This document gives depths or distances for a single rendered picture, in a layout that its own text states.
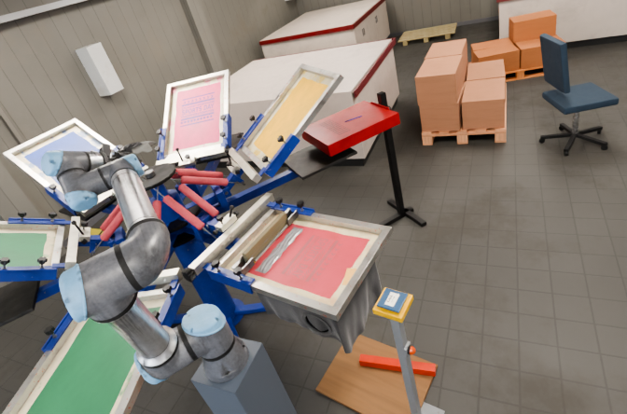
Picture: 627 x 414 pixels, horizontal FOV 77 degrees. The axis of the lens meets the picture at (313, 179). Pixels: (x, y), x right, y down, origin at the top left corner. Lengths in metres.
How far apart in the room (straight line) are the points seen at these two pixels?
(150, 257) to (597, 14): 6.98
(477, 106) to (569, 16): 3.04
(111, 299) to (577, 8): 6.99
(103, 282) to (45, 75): 4.69
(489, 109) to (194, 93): 2.97
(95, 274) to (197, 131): 2.51
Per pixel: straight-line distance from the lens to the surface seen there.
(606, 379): 2.78
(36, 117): 5.41
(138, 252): 0.96
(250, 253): 2.07
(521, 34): 6.57
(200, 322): 1.29
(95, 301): 0.98
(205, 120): 3.40
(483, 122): 4.66
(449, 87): 4.49
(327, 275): 1.92
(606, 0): 7.31
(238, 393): 1.40
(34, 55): 5.53
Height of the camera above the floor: 2.28
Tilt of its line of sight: 30 degrees down
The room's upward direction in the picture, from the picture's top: 16 degrees counter-clockwise
